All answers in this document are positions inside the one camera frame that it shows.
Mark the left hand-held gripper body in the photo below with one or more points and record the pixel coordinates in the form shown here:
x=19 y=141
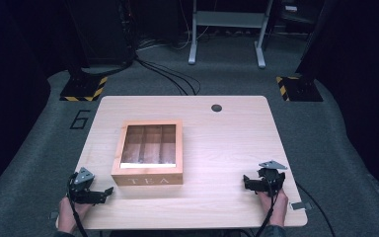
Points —
x=83 y=189

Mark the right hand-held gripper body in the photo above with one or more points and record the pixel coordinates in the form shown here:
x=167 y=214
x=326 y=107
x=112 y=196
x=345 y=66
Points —
x=271 y=179

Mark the wooden tea box glass lid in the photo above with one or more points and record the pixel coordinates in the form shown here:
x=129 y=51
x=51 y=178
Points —
x=151 y=176

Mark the person's left hand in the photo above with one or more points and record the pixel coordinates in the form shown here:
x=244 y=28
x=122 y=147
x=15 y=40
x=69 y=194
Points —
x=68 y=214

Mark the person's right hand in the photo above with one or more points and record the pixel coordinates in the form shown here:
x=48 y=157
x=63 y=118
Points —
x=278 y=209

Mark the dark round table grommet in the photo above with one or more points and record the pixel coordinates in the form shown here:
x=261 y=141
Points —
x=216 y=108

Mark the striped black stand base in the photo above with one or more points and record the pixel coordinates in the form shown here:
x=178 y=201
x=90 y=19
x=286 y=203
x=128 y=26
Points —
x=82 y=89
x=301 y=89

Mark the black equipment cabinet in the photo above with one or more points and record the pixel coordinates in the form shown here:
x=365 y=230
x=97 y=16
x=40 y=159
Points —
x=105 y=29

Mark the grey metal table bracket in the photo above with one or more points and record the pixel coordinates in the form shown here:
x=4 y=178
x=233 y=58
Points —
x=54 y=215
x=301 y=206

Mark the white metal desk frame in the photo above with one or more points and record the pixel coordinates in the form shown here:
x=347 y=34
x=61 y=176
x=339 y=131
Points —
x=230 y=19

